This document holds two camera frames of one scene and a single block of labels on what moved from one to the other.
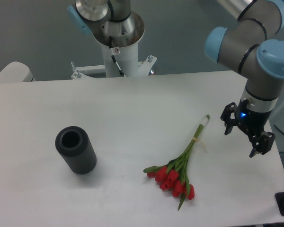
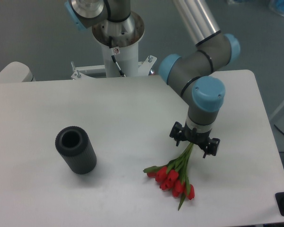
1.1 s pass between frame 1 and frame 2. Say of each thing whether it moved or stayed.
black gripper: moved
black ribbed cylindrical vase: stayed
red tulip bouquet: stayed
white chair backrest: stayed
